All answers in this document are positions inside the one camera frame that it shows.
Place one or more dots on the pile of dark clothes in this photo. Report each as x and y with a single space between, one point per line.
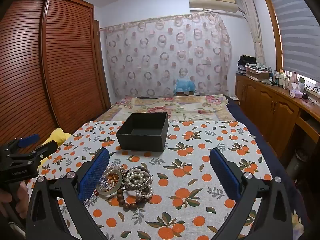
246 61

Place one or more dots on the wooden side cabinet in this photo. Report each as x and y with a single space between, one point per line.
270 110

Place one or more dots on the pink bottle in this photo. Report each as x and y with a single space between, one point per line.
294 78

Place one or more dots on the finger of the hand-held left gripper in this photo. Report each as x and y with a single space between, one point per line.
45 148
28 140

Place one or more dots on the pale jade bangle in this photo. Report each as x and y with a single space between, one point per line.
117 186

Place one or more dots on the person's left hand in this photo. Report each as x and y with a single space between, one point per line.
22 200

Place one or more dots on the green capped bottle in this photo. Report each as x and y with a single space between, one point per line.
302 83

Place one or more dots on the small pearl strand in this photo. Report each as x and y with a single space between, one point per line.
113 171

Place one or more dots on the cream tied window curtain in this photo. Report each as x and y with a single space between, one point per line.
255 30

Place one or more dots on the floral blanket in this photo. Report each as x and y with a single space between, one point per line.
185 107

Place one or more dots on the navy bed sheet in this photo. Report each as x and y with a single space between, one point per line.
252 125

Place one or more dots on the brown cardboard box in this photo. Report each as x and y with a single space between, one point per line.
185 93

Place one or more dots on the yellow cloth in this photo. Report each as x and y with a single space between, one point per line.
58 136

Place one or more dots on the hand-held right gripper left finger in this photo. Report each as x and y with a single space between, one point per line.
93 172

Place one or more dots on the row of toiletry bottles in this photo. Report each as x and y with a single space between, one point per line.
281 80

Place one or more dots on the orange fruit print tablecloth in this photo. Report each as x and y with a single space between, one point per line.
190 160

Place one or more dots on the silver engraved bangle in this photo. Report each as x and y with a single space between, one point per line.
147 183

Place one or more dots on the grey striped window blind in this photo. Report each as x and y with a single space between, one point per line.
295 30

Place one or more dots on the tray of folded clothes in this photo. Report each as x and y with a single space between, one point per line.
257 70

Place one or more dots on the blue plastic bag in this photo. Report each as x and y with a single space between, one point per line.
184 85

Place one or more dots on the circle patterned curtain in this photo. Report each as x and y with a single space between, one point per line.
155 60

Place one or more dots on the brown louvered wooden wardrobe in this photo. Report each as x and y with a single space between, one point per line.
50 67

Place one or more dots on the black box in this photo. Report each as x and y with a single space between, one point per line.
142 140

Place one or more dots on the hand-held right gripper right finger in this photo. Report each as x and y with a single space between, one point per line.
225 175

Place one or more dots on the cream wall air conditioner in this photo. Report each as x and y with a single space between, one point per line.
212 1

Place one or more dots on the pink tissue box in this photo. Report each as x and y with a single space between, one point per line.
295 91

